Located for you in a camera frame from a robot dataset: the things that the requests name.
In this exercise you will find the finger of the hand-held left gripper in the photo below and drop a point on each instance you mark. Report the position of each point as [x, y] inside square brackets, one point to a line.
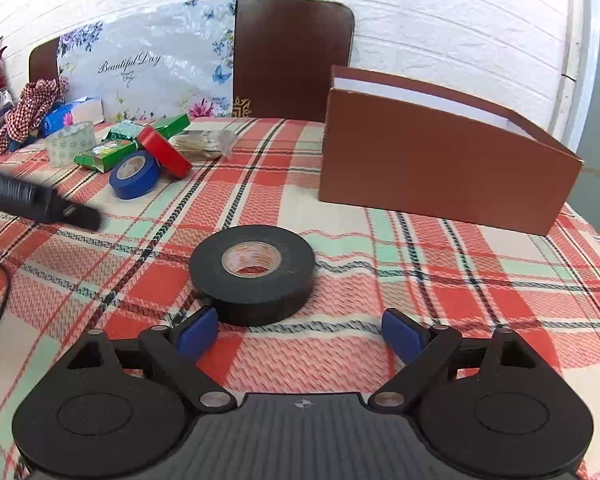
[77, 215]

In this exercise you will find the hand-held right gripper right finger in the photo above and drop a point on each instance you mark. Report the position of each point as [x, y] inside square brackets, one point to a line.
[399, 335]

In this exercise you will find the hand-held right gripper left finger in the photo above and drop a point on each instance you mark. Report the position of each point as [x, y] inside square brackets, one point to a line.
[197, 334]

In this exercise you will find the black tape roll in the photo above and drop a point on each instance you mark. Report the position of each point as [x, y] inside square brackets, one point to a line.
[252, 290]

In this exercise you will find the brown cardboard box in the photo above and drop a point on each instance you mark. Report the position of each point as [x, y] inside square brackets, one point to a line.
[430, 165]

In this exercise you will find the plaid tablecloth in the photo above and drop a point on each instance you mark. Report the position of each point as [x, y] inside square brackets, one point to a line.
[380, 280]

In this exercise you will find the green cardboard box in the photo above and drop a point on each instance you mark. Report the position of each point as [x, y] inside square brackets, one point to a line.
[172, 124]
[105, 154]

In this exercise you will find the blue tape roll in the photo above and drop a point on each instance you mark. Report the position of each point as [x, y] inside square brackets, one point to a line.
[135, 177]

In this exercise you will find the clear patterned tape roll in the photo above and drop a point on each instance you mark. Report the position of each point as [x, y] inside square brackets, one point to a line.
[70, 145]

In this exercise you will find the red checked cloth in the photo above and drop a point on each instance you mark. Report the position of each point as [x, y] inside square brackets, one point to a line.
[27, 107]

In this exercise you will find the blue tissue pack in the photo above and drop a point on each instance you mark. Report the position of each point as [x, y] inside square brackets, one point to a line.
[72, 112]

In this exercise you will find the red tape roll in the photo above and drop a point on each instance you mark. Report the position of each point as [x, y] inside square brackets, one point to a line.
[166, 152]

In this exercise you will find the clear bag of wooden sticks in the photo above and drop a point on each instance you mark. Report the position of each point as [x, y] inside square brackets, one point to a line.
[202, 142]

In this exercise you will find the floral Beautiful Day bag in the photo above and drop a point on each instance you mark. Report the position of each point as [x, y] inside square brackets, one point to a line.
[145, 70]

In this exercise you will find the white door frame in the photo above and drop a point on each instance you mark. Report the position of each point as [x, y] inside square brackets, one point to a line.
[577, 60]

